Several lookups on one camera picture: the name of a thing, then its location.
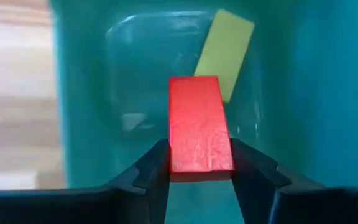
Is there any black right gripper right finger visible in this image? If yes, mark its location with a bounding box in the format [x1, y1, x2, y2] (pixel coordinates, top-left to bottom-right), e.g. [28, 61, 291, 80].
[230, 138, 358, 224]

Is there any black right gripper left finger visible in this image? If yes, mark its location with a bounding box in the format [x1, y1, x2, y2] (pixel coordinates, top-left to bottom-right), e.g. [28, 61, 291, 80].
[0, 139, 171, 224]

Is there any red medium block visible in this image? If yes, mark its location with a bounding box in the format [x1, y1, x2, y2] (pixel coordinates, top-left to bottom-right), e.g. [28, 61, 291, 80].
[168, 75, 236, 184]

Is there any yellow-green block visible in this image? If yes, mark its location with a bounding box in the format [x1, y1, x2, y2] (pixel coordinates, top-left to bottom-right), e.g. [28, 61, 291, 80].
[193, 8, 255, 103]

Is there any teal plastic bin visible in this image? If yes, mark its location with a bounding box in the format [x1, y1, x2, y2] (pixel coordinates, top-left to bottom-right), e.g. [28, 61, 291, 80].
[48, 0, 358, 224]

